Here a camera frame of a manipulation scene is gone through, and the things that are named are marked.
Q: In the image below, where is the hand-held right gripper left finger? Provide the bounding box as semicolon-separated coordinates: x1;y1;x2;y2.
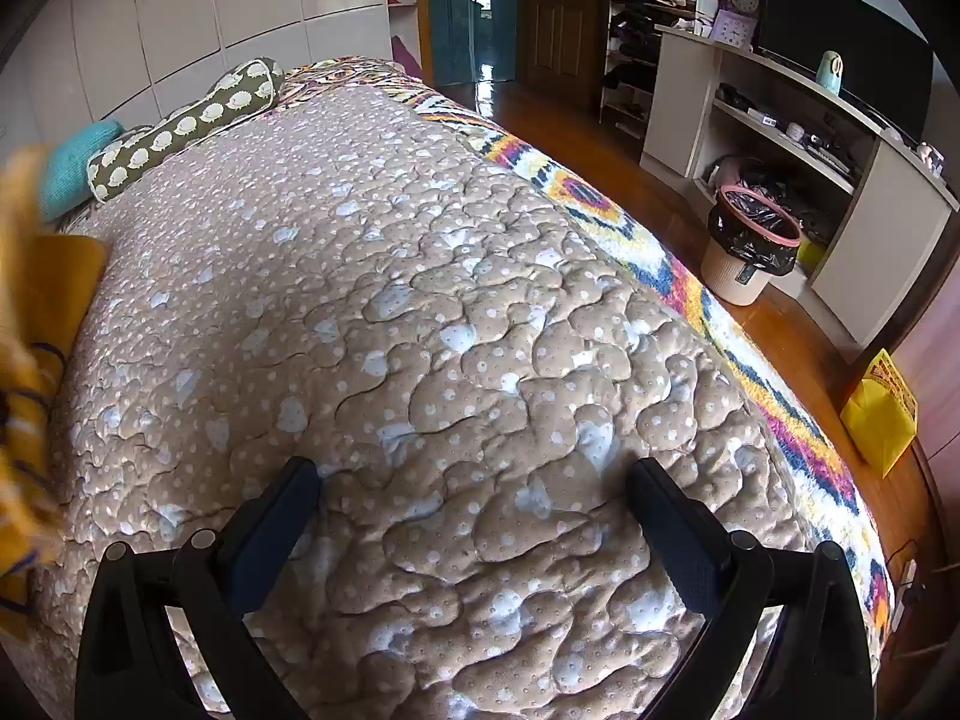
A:
75;456;323;720

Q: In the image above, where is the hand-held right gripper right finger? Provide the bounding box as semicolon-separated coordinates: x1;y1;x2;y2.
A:
626;457;878;720

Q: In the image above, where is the yellow striped sweater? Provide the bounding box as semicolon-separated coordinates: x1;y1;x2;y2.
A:
0;142;110;616

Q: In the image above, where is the shoe rack with clothes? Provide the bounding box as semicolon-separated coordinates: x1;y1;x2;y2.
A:
600;0;721;140

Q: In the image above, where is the yellow bag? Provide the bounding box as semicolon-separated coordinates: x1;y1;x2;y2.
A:
840;349;920;477

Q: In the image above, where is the white power strip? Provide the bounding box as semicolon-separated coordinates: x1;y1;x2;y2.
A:
889;559;920;627

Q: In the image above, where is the beige dotted quilted blanket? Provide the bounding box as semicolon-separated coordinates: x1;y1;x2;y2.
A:
30;79;818;720

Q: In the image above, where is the bin with black bag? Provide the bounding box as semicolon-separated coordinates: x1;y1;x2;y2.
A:
701;184;803;307

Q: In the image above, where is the colourful patterned bedspread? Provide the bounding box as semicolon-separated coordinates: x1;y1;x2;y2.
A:
281;56;897;653

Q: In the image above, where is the green printed bolster pillow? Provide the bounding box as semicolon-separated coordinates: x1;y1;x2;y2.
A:
86;58;286;203

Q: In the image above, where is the turquoise pillow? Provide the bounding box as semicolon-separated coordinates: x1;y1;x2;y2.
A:
37;120;125;222

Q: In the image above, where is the white television cabinet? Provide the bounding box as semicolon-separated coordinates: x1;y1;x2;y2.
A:
640;22;960;350

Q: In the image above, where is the purple square clock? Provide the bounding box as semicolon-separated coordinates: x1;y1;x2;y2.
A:
709;9;758;50

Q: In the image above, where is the black television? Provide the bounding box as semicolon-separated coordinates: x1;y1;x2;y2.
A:
754;0;935;143

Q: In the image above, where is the brown wooden door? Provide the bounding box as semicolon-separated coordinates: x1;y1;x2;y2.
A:
521;0;605;91

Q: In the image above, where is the teal door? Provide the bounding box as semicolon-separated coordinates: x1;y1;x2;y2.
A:
427;0;522;87

